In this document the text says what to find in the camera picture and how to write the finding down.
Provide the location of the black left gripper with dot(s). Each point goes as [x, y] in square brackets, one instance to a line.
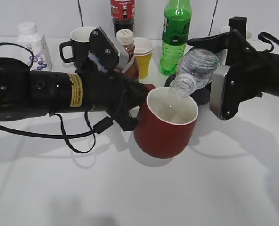
[112, 92]

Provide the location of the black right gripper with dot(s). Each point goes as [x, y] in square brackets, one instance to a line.
[242, 79]

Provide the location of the clear water bottle green label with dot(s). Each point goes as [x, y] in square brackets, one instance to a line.
[195, 70]

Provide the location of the red mug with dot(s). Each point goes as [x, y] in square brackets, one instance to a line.
[166, 122]

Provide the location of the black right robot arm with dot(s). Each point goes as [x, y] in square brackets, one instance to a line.
[269, 77]

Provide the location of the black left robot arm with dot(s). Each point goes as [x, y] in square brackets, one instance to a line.
[26, 94]

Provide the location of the white mug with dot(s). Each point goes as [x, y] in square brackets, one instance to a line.
[225, 29]

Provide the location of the dark grey mug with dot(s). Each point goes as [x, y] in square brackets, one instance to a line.
[201, 96]

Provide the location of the black mug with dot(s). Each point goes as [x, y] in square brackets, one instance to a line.
[80, 45]

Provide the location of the green soda bottle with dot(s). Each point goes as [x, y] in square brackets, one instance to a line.
[176, 24]

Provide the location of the yellow paper cup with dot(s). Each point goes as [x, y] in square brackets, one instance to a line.
[143, 63]

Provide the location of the brown Nescafe coffee bottle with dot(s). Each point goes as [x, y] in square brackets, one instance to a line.
[126, 39]

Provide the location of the white paper cup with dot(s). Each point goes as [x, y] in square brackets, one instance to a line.
[143, 46]

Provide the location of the dark cola bottle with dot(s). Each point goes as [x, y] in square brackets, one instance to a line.
[123, 13]

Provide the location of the white blueberry yogurt carton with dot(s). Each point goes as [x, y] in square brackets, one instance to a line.
[31, 39]

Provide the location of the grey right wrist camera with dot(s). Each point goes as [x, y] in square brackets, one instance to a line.
[217, 93]

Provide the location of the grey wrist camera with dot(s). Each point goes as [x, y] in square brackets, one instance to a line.
[217, 93]
[106, 51]

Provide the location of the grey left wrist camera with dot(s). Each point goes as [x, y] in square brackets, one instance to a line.
[106, 51]

